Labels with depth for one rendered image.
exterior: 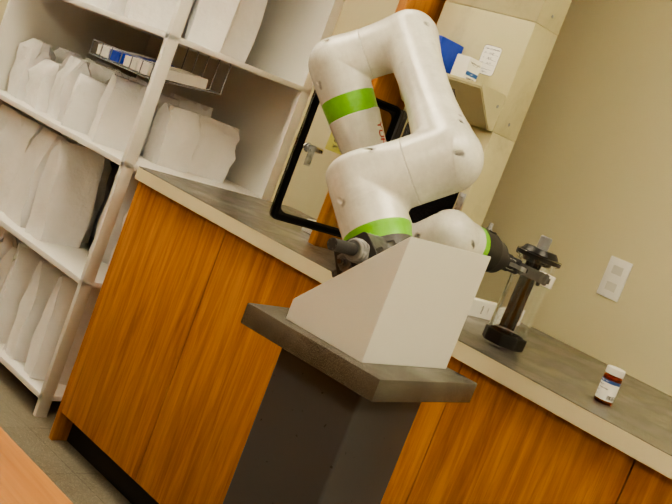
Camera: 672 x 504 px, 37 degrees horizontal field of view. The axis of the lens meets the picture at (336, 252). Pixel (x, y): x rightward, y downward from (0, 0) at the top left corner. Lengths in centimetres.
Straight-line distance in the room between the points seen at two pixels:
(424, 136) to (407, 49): 30
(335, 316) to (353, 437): 21
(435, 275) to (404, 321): 10
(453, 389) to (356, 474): 23
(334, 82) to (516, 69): 70
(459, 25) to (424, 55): 80
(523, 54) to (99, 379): 162
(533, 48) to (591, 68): 41
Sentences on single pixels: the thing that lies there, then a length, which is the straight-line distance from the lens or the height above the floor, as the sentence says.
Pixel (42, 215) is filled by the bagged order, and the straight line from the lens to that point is 382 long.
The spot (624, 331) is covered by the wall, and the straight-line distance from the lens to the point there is 288.
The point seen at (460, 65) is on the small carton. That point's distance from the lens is 270.
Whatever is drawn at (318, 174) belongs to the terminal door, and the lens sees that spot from 274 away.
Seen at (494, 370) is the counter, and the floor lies 92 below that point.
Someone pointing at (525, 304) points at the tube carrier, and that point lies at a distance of 234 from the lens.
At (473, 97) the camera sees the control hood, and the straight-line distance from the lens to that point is 264.
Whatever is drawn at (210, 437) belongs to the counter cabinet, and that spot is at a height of 36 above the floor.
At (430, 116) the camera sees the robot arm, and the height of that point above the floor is 137.
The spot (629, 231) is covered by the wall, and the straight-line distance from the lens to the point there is 292.
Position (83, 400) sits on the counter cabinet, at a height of 19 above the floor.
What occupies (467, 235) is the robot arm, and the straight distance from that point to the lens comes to 205.
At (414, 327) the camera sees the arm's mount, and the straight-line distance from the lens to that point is 176.
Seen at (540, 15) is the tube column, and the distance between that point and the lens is 272.
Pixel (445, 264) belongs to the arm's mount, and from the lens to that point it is 176.
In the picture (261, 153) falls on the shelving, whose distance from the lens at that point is 387.
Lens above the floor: 131
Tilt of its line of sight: 7 degrees down
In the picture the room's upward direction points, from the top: 21 degrees clockwise
